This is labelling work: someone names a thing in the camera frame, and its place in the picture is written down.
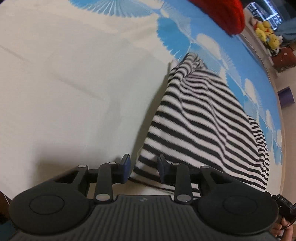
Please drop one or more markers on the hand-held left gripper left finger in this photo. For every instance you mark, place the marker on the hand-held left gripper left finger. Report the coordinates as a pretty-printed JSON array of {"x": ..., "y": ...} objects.
[{"x": 124, "y": 168}]

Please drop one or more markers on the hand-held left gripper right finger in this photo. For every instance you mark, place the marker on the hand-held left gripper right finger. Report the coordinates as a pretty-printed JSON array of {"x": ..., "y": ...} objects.
[{"x": 161, "y": 170}]

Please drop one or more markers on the striped hooded top white vest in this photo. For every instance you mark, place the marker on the striped hooded top white vest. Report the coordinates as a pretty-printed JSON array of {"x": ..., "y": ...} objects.
[{"x": 198, "y": 111}]

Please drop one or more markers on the person's right hand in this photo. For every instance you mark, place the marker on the person's right hand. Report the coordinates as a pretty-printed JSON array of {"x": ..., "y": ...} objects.
[{"x": 285, "y": 231}]

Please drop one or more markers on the blue leaf print bedsheet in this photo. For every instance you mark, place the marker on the blue leaf print bedsheet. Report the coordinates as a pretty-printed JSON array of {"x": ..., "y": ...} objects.
[{"x": 69, "y": 81}]

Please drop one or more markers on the purple box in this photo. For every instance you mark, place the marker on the purple box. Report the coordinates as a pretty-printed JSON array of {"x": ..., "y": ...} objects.
[{"x": 286, "y": 96}]

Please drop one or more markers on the dark red cushion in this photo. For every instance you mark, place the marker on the dark red cushion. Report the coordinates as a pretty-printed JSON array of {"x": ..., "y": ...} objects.
[{"x": 284, "y": 59}]

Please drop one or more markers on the black and white plush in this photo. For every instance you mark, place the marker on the black and white plush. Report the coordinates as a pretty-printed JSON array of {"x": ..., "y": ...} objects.
[{"x": 274, "y": 51}]

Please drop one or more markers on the red folded blanket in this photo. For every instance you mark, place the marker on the red folded blanket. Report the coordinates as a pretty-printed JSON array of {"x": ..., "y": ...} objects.
[{"x": 222, "y": 14}]

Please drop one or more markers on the yellow duck plush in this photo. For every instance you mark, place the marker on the yellow duck plush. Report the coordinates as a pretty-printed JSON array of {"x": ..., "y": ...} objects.
[
  {"x": 274, "y": 40},
  {"x": 261, "y": 30}
]

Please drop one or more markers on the window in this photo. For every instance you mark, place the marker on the window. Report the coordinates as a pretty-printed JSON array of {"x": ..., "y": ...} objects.
[{"x": 266, "y": 12}]

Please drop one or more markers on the wooden bed frame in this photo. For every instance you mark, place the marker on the wooden bed frame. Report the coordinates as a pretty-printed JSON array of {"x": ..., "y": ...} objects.
[{"x": 283, "y": 139}]

